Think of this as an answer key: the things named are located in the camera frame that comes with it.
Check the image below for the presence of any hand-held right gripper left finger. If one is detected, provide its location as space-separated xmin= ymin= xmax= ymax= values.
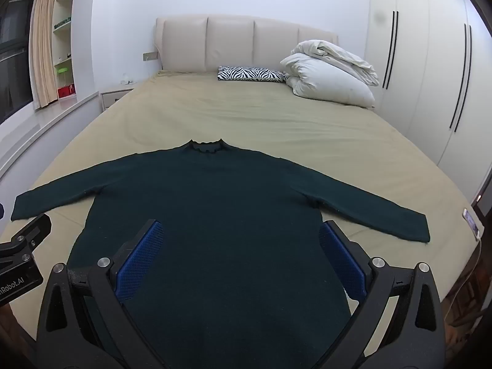
xmin=36 ymin=218 xmax=166 ymax=369

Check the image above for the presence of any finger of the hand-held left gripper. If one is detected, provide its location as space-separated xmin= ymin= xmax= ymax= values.
xmin=0 ymin=214 xmax=52 ymax=266

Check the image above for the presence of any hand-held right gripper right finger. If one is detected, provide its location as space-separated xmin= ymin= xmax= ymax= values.
xmin=311 ymin=220 xmax=446 ymax=369

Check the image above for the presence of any dark green sweater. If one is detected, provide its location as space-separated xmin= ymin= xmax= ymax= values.
xmin=11 ymin=138 xmax=430 ymax=369

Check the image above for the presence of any white window sill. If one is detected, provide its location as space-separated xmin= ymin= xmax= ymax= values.
xmin=0 ymin=90 xmax=102 ymax=181

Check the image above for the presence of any smartphone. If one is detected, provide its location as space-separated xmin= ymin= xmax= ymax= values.
xmin=462 ymin=208 xmax=481 ymax=239

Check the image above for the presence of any white nightstand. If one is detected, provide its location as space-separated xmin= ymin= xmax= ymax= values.
xmin=101 ymin=86 xmax=135 ymax=113

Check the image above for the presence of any bed with beige sheet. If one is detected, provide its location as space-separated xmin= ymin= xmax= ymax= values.
xmin=0 ymin=68 xmax=483 ymax=369

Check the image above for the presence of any dark window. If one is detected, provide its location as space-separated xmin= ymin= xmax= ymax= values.
xmin=0 ymin=0 xmax=33 ymax=121

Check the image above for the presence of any white pillow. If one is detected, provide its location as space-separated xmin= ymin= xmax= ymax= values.
xmin=280 ymin=54 xmax=376 ymax=108

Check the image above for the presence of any beige curtain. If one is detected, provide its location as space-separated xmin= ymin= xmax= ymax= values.
xmin=30 ymin=0 xmax=58 ymax=111

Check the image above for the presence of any white shelf unit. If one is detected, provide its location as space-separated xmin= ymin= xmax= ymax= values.
xmin=50 ymin=0 xmax=79 ymax=102

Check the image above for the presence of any white folded duvet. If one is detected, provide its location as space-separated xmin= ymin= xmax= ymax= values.
xmin=290 ymin=39 xmax=380 ymax=87

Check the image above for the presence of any zebra print pillow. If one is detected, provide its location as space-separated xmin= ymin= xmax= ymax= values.
xmin=217 ymin=66 xmax=287 ymax=84

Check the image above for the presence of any white wardrobe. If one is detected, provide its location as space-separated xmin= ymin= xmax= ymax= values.
xmin=363 ymin=0 xmax=492 ymax=205

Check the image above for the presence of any cream padded headboard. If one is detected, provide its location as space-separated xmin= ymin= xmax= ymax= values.
xmin=154 ymin=15 xmax=339 ymax=74

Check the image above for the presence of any black wardrobe handle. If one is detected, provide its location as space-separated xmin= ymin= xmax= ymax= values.
xmin=382 ymin=11 xmax=396 ymax=89
xmin=450 ymin=24 xmax=467 ymax=129
xmin=385 ymin=11 xmax=399 ymax=90
xmin=454 ymin=26 xmax=472 ymax=133

